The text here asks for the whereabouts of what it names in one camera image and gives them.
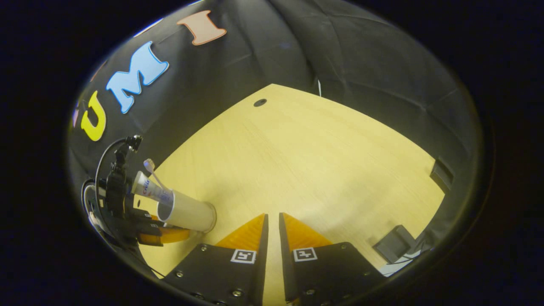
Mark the dark grey box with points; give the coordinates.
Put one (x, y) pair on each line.
(395, 244)

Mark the white toothbrush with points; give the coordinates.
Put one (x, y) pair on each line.
(148, 165)

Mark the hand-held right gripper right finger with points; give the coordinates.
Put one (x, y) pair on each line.
(287, 263)

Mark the light wooden desktop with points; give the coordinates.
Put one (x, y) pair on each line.
(297, 161)

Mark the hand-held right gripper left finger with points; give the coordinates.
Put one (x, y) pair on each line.
(261, 263)

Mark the black box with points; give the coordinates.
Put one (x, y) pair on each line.
(442, 175)

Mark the white toothpaste tube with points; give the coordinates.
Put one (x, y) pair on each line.
(146, 187)

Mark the black backdrop cloth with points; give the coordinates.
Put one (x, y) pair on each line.
(361, 63)

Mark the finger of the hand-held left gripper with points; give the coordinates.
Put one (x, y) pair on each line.
(146, 219)
(165, 236)

